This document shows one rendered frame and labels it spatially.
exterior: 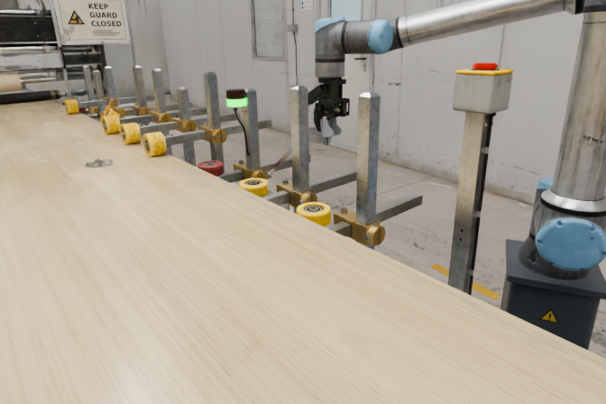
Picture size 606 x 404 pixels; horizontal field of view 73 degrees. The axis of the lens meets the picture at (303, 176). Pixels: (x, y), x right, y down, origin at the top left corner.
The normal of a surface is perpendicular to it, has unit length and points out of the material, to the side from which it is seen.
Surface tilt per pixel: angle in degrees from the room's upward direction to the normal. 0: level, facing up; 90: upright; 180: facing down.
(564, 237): 95
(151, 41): 90
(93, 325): 0
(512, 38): 90
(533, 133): 90
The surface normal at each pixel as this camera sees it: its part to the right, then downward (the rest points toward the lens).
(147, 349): -0.02, -0.95
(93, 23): 0.64, 0.23
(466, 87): -0.76, 0.22
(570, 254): -0.45, 0.37
